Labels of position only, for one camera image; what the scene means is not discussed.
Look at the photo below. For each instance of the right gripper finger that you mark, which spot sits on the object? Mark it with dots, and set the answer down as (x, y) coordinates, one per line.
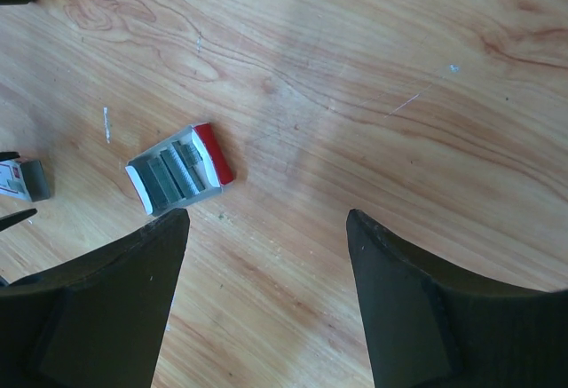
(97, 320)
(431, 323)

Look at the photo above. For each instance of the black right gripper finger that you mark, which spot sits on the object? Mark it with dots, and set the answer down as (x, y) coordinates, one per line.
(15, 218)
(7, 156)

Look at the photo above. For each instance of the red white staple box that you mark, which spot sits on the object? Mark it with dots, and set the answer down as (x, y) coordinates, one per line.
(24, 179)

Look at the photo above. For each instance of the small white staple tray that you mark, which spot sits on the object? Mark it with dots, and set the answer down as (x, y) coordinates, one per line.
(183, 169)

